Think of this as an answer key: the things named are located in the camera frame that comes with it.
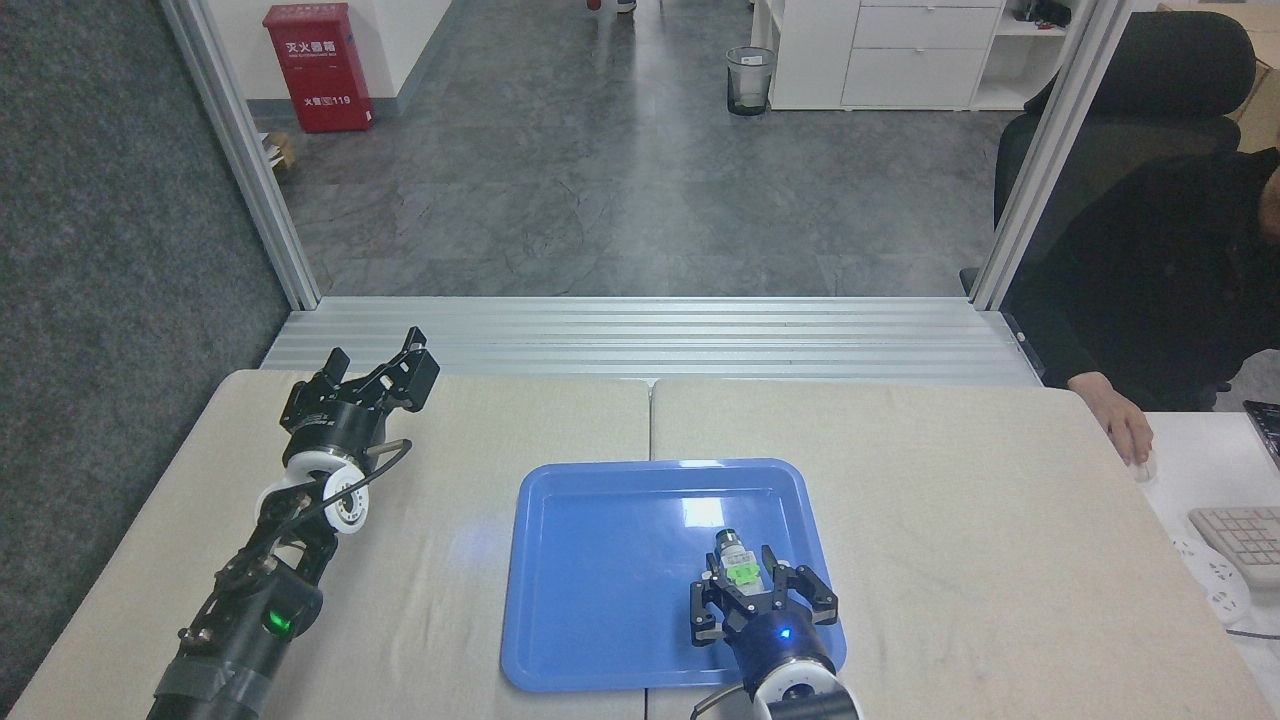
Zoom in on white power strip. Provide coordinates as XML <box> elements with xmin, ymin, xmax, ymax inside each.
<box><xmin>1172</xmin><ymin>535</ymin><xmax>1253</xmax><ymax>627</ymax></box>

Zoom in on silver aluminium rail base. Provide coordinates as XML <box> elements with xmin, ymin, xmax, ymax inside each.
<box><xmin>260</xmin><ymin>296</ymin><xmax>1046</xmax><ymax>388</ymax></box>

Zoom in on black flat device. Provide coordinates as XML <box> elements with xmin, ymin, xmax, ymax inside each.
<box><xmin>1243</xmin><ymin>400</ymin><xmax>1280</xmax><ymax>472</ymax></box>

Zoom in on switch part with green clip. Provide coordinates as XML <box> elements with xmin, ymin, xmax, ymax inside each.
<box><xmin>712</xmin><ymin>529</ymin><xmax>771</xmax><ymax>597</ymax></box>

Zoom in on blue plastic tray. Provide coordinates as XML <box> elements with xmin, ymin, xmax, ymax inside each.
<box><xmin>500</xmin><ymin>458</ymin><xmax>848</xmax><ymax>694</ymax></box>

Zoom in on silver aluminium post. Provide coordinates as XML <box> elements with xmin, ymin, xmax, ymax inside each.
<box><xmin>970</xmin><ymin>0</ymin><xmax>1137</xmax><ymax>311</ymax></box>
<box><xmin>160</xmin><ymin>0</ymin><xmax>322</xmax><ymax>311</ymax></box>

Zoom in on person's hand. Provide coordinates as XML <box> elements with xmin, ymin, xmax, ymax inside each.
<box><xmin>1068</xmin><ymin>371</ymin><xmax>1155</xmax><ymax>468</ymax></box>

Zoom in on red fire extinguisher box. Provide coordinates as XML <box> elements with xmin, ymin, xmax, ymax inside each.
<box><xmin>263</xmin><ymin>2</ymin><xmax>374</xmax><ymax>134</ymax></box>

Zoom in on black office chair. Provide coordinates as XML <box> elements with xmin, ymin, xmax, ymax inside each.
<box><xmin>960</xmin><ymin>10</ymin><xmax>1259</xmax><ymax>297</ymax></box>

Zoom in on dark wire trash bin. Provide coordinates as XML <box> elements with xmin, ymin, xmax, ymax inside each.
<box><xmin>726</xmin><ymin>46</ymin><xmax>777</xmax><ymax>117</ymax></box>

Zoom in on white side desk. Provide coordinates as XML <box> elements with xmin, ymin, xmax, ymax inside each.
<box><xmin>1138</xmin><ymin>411</ymin><xmax>1280</xmax><ymax>706</ymax></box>

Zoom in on white drawer cabinet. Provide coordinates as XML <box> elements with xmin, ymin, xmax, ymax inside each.
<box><xmin>750</xmin><ymin>0</ymin><xmax>1076</xmax><ymax>112</ymax></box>

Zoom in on white keyboard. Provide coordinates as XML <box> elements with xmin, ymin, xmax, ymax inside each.
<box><xmin>1188</xmin><ymin>506</ymin><xmax>1280</xmax><ymax>591</ymax></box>

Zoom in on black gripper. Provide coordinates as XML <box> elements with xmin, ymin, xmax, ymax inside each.
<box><xmin>280</xmin><ymin>326</ymin><xmax>441</xmax><ymax>467</ymax></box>
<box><xmin>688</xmin><ymin>545</ymin><xmax>840</xmax><ymax>697</ymax></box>

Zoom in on person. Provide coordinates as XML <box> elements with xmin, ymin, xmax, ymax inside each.
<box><xmin>1005</xmin><ymin>148</ymin><xmax>1280</xmax><ymax>413</ymax></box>

